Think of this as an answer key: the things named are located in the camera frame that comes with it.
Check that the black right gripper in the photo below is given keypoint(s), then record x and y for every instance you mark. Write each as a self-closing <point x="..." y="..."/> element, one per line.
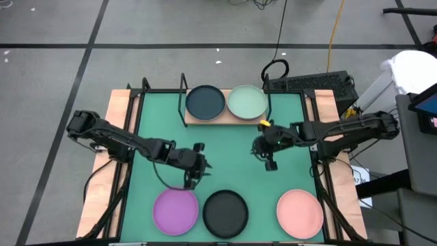
<point x="276" y="140"/>

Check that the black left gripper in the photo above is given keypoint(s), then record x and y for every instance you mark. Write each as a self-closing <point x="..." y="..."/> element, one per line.
<point x="184" y="159"/>

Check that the light green plate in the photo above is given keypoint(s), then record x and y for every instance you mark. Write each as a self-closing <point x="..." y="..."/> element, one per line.
<point x="247" y="102"/>

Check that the black plate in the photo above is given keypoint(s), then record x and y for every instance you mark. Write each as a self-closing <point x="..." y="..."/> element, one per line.
<point x="225" y="214"/>

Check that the purple plate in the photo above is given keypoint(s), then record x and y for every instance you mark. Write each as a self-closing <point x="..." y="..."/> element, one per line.
<point x="175" y="212"/>

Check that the dark blue plate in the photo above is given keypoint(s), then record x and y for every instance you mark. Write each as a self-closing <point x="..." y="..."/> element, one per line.
<point x="205" y="102"/>

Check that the pink plate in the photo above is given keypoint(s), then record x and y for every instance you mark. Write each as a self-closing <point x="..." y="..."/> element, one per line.
<point x="299" y="214"/>

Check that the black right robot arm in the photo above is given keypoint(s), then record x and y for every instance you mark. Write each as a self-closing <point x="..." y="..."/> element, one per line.
<point x="341" y="130"/>

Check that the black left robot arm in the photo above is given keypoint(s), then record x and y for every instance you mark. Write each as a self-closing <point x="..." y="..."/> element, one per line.
<point x="116" y="138"/>

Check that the green table mat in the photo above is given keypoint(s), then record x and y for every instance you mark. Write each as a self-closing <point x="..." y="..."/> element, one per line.
<point x="232" y="153"/>

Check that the yellow tape tag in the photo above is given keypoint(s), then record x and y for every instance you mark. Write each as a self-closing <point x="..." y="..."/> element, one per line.
<point x="264" y="123"/>

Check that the wooden plate rack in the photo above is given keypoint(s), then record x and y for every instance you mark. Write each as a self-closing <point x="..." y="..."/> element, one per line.
<point x="225" y="122"/>

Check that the black computer case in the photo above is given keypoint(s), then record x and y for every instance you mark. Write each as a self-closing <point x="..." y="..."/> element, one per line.
<point x="317" y="83"/>

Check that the yellow plug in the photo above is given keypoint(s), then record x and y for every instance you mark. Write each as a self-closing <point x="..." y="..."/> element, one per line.
<point x="350" y="112"/>

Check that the white paper sheet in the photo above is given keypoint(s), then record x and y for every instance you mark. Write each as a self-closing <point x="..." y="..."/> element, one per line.
<point x="362" y="177"/>

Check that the black floor beam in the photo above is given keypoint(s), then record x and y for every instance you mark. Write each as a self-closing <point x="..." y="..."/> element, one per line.
<point x="382" y="184"/>

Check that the grey bin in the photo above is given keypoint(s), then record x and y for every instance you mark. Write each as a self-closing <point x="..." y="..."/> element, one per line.
<point x="375" y="95"/>

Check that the grey cabinet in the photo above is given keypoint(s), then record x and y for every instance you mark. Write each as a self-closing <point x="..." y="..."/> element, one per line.
<point x="416" y="157"/>

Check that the black tablet screen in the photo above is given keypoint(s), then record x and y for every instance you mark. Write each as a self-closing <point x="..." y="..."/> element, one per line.
<point x="428" y="104"/>

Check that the black orange device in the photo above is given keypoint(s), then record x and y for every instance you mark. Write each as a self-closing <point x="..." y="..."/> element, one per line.
<point x="432" y="48"/>

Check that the black bar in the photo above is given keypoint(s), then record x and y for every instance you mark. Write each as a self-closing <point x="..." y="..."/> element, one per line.
<point x="409" y="12"/>

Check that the black aluminium table frame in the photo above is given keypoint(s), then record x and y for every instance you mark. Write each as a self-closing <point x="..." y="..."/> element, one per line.
<point x="164" y="91"/>

